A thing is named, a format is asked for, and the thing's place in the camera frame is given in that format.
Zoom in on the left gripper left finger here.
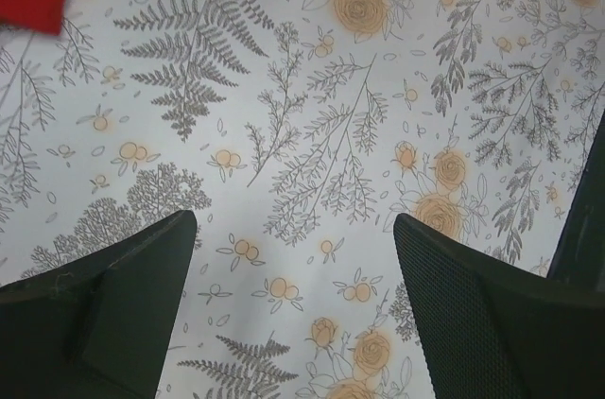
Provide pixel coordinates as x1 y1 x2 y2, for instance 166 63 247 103
1 210 197 398

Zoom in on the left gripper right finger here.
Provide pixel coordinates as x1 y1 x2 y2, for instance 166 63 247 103
393 214 604 398

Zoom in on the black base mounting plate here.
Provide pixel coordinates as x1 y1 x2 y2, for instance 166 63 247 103
547 123 605 292

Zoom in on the floral patterned table mat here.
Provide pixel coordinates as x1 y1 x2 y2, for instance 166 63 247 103
1 0 604 398

